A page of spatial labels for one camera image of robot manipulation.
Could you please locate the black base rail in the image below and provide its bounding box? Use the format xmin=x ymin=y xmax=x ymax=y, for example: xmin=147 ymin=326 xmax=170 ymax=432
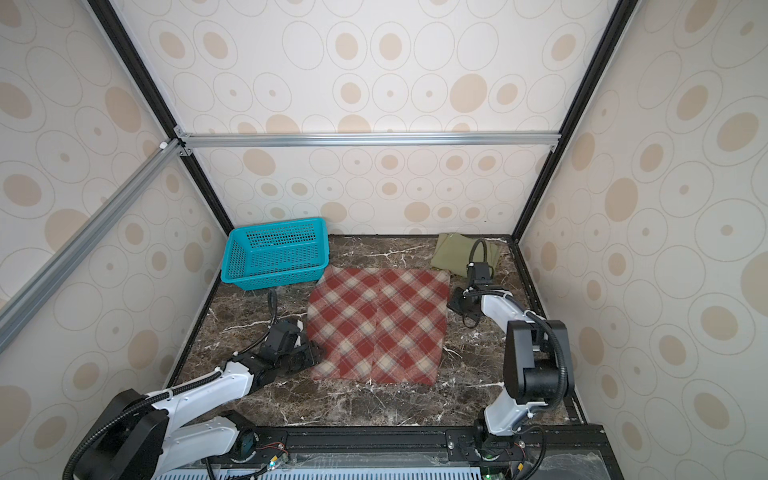
xmin=143 ymin=423 xmax=625 ymax=480

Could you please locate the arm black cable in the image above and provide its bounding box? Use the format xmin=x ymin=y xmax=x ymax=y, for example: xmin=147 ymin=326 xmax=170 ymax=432
xmin=62 ymin=289 xmax=280 ymax=480
xmin=466 ymin=238 xmax=569 ymax=412

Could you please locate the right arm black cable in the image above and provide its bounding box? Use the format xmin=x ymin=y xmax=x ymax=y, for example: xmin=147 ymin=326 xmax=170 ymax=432
xmin=466 ymin=238 xmax=569 ymax=412

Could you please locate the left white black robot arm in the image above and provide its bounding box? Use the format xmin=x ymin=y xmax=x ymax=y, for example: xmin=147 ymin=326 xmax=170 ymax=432
xmin=62 ymin=320 xmax=324 ymax=479

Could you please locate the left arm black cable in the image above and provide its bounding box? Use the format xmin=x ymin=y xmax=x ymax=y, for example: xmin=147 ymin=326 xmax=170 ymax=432
xmin=62 ymin=289 xmax=280 ymax=480

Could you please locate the left black corner post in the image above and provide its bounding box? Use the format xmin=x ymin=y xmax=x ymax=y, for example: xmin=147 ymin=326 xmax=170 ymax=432
xmin=86 ymin=0 xmax=234 ymax=234

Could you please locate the olive green skirt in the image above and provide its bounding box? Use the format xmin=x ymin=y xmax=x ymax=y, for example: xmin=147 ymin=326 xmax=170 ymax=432
xmin=430 ymin=233 xmax=501 ymax=278

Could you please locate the horizontal aluminium frame bar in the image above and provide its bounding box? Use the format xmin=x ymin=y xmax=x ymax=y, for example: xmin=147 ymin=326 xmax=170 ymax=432
xmin=181 ymin=131 xmax=561 ymax=148

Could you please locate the red plaid skirt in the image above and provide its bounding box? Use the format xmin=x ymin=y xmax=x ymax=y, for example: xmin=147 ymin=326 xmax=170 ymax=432
xmin=307 ymin=266 xmax=450 ymax=385

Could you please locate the right black corner post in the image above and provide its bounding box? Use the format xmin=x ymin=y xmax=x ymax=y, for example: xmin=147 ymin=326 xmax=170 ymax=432
xmin=511 ymin=0 xmax=639 ymax=244

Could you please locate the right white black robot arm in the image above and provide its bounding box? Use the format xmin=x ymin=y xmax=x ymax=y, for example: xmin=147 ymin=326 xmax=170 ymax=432
xmin=448 ymin=260 xmax=575 ymax=436

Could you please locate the black corner post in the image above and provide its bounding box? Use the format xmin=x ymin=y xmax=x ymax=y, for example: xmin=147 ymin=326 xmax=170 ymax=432
xmin=86 ymin=0 xmax=234 ymax=234
xmin=511 ymin=0 xmax=639 ymax=244

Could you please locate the teal plastic basket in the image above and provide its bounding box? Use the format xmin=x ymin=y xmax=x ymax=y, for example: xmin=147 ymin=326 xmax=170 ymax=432
xmin=221 ymin=217 xmax=329 ymax=291

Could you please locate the left diagonal aluminium frame bar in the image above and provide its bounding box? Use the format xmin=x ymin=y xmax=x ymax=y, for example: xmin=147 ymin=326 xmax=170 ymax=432
xmin=1 ymin=139 xmax=182 ymax=350

